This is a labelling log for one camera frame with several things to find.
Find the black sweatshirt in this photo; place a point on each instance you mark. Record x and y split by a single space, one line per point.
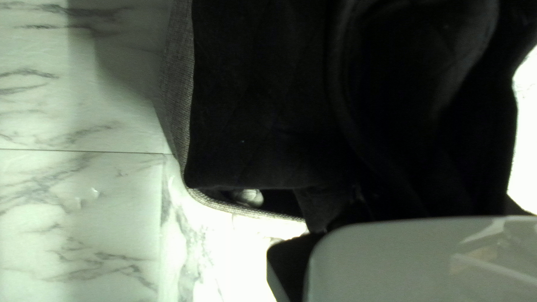
335 105

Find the grey fabric basket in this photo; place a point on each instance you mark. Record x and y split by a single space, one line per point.
178 105

